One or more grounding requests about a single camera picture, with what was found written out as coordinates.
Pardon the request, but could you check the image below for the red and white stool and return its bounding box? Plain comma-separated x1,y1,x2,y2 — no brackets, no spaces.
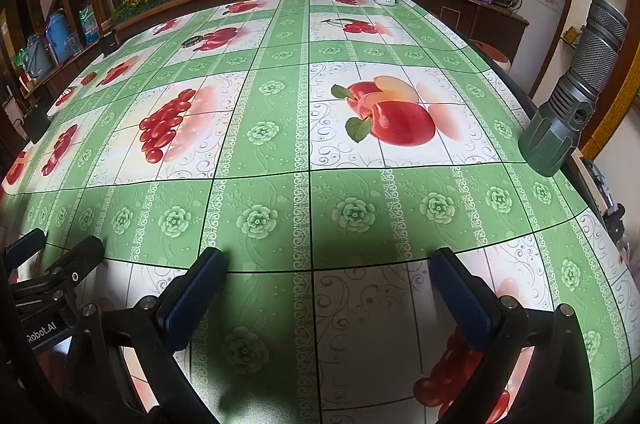
472,40,513,72

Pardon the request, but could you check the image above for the dark metal flashlight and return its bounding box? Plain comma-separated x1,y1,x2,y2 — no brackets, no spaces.
517,0,629,177

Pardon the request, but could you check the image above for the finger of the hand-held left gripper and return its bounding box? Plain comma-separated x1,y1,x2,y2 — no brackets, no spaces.
27,235,106,302
2,228,47,261

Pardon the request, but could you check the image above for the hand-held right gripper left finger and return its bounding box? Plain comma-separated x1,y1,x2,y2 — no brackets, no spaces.
65,247,231,424

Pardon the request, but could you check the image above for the blue plastic bucket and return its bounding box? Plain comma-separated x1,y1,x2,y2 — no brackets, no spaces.
45,9,83,65

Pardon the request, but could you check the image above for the green fruit print tablecloth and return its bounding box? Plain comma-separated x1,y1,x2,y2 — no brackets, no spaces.
0,0,640,424

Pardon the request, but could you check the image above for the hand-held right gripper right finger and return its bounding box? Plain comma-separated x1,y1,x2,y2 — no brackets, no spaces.
429,247,596,424

